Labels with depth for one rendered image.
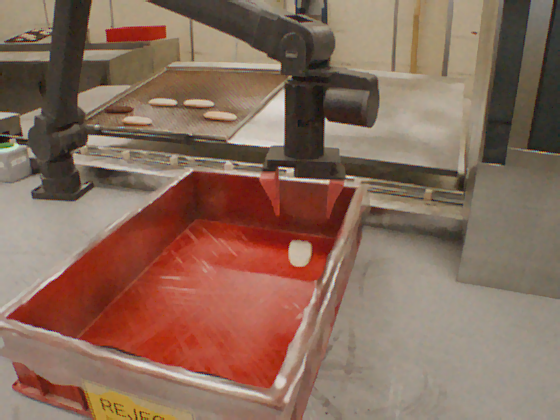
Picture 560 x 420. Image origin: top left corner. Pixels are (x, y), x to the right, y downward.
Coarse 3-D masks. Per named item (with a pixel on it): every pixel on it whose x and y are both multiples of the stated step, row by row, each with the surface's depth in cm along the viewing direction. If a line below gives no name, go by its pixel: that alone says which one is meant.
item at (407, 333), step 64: (0, 192) 99; (128, 192) 98; (0, 256) 73; (64, 256) 74; (384, 256) 74; (448, 256) 74; (384, 320) 60; (448, 320) 59; (512, 320) 59; (0, 384) 48; (320, 384) 49; (384, 384) 49; (448, 384) 49; (512, 384) 48
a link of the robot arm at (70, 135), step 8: (64, 128) 90; (72, 128) 91; (64, 136) 89; (72, 136) 91; (80, 136) 93; (64, 144) 90; (72, 144) 92; (80, 144) 93; (64, 152) 90; (72, 152) 95; (56, 160) 93
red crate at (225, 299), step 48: (192, 240) 78; (240, 240) 78; (288, 240) 78; (144, 288) 65; (192, 288) 65; (240, 288) 66; (288, 288) 66; (96, 336) 55; (144, 336) 56; (192, 336) 56; (240, 336) 56; (288, 336) 56; (48, 384) 45
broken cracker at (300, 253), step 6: (294, 240) 76; (300, 240) 76; (294, 246) 75; (300, 246) 75; (306, 246) 75; (312, 246) 76; (294, 252) 73; (300, 252) 73; (306, 252) 73; (312, 252) 74; (294, 258) 72; (300, 258) 72; (306, 258) 72; (294, 264) 71; (300, 264) 71; (306, 264) 71
